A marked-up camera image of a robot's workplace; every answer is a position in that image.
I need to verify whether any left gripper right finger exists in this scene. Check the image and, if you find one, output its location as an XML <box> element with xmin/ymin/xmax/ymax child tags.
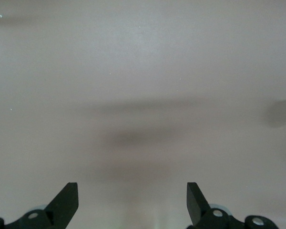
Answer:
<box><xmin>186</xmin><ymin>182</ymin><xmax>245</xmax><ymax>229</ymax></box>

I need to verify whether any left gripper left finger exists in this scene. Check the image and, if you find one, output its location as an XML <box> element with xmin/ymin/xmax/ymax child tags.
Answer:
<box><xmin>4</xmin><ymin>182</ymin><xmax>79</xmax><ymax>229</ymax></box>

